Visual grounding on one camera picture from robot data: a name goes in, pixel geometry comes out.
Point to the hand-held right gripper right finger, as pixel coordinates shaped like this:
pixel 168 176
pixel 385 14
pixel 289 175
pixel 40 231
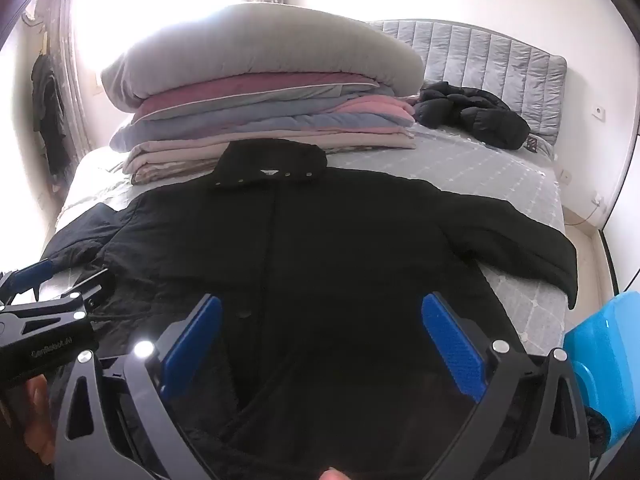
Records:
pixel 452 345

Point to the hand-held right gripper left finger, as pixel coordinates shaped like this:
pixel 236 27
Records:
pixel 192 345

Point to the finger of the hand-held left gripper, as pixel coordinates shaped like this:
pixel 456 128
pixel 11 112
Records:
pixel 95 282
pixel 31 272

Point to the black coat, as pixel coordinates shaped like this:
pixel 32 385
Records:
pixel 325 240

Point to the hanging dark clothes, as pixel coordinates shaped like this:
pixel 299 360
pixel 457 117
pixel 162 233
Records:
pixel 47 110

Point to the stack of folded clothes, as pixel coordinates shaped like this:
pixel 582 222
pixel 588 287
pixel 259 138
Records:
pixel 200 121

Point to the person's left hand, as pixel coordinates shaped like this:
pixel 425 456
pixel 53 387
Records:
pixel 37 410

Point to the beige folded blanket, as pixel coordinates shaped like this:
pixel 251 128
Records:
pixel 175 156

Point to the blue plastic container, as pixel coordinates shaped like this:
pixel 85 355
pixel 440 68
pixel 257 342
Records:
pixel 605 350

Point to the white textured bed cover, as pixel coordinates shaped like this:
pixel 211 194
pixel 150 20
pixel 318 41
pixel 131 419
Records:
pixel 450 165

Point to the small patterned pillow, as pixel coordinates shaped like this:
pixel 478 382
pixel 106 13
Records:
pixel 531 145

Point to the maroon folded blanket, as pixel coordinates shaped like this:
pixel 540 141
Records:
pixel 225 91

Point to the black puffer jacket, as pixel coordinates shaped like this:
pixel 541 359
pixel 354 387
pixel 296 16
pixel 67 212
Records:
pixel 475 110

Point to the pink folded blanket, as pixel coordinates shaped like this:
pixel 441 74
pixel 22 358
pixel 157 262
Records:
pixel 375 110

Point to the stack of folded blankets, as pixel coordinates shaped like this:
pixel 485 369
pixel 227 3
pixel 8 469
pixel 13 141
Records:
pixel 250 50

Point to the grey quilted blanket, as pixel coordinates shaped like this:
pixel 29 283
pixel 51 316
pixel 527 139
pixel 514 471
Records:
pixel 500 65

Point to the white wall socket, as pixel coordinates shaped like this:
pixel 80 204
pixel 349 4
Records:
pixel 597 202
pixel 565 176
pixel 598 111

